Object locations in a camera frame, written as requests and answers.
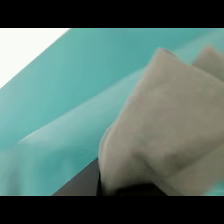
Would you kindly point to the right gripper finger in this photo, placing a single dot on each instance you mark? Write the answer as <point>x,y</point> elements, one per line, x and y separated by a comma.
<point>83,181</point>

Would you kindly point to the beige shirt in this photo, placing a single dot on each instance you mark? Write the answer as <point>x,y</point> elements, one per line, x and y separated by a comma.
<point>163,133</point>

